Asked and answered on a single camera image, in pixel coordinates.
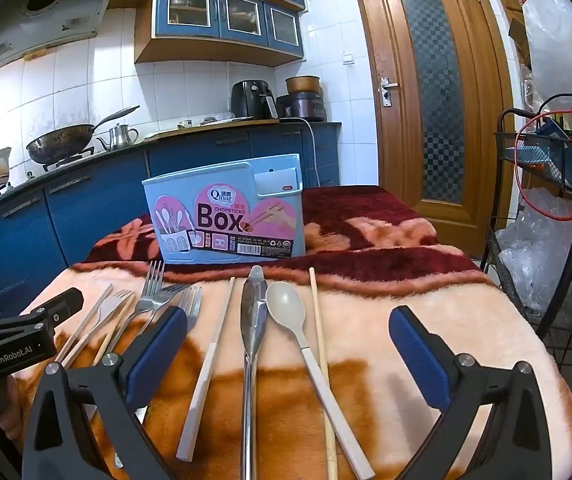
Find range hood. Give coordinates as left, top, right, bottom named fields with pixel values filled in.
left=0, top=0, right=125, bottom=77

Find stainless steel serving utensil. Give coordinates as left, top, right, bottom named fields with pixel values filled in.
left=239, top=265, right=270, bottom=480

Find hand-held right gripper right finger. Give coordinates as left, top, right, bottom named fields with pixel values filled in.
left=388, top=305, right=552, bottom=480

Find metal door handle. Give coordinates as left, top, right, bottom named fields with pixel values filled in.
left=375, top=75, right=398, bottom=107

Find large clear plastic bag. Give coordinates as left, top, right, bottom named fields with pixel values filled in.
left=520, top=0, right=572, bottom=112

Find person's left hand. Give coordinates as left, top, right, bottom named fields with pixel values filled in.
left=0, top=374, right=26, bottom=453

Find black wok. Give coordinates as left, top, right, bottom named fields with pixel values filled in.
left=26, top=105, right=141, bottom=166

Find beige spoon with white handle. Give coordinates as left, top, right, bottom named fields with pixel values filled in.
left=266, top=281, right=375, bottom=479

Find stainless steel fork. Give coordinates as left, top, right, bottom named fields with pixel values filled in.
left=178, top=286, right=203, bottom=333
left=136, top=260, right=166, bottom=313
left=108, top=283, right=193, bottom=356

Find white power cable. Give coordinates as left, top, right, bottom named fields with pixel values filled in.
left=280, top=117, right=325, bottom=189

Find glass-door wall cabinet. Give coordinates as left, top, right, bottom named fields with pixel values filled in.
left=133, top=0, right=307, bottom=67

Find light blue chopstick box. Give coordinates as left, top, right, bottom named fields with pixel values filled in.
left=142, top=153, right=307, bottom=265

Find gold-handled fork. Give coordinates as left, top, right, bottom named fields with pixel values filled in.
left=61, top=289, right=135, bottom=368

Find blue base cabinets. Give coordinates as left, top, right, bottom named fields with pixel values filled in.
left=0, top=122, right=342, bottom=303

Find wooden door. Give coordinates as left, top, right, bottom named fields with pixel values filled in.
left=350, top=0, right=515, bottom=257

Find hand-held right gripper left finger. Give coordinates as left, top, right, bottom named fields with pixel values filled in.
left=21, top=305, right=188, bottom=480

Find printed fleece blanket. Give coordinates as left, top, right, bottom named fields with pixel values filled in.
left=18, top=185, right=572, bottom=480

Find red cable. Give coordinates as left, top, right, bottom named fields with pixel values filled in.
left=513, top=109, right=572, bottom=222

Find rice cooker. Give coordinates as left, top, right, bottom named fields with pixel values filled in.
left=276, top=92, right=327, bottom=122

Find black air fryer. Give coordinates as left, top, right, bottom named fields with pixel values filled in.
left=229, top=80, right=280, bottom=121

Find two-tone chopstick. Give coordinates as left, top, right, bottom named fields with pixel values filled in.
left=55, top=284, right=115, bottom=362
left=176, top=276, right=237, bottom=462

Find steel kettle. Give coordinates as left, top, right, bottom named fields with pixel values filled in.
left=96, top=123, right=141, bottom=152

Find brown wooden bowl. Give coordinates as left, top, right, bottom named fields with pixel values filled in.
left=285, top=75, right=321, bottom=95

